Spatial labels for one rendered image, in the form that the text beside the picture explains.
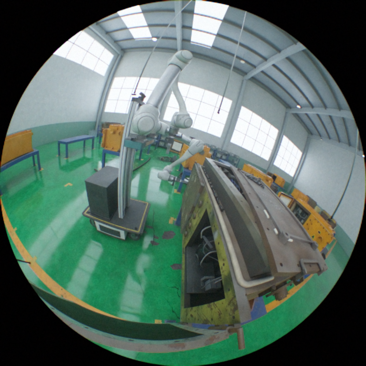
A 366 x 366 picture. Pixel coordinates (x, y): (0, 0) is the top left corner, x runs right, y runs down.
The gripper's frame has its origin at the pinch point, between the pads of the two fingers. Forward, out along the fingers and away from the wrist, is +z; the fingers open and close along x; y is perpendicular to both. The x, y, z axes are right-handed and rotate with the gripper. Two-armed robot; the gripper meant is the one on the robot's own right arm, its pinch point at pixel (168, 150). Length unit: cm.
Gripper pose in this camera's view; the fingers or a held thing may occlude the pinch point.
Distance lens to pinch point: 112.1
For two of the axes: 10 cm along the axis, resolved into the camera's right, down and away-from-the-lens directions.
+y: -9.6, -2.3, -1.7
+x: 0.5, 4.4, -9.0
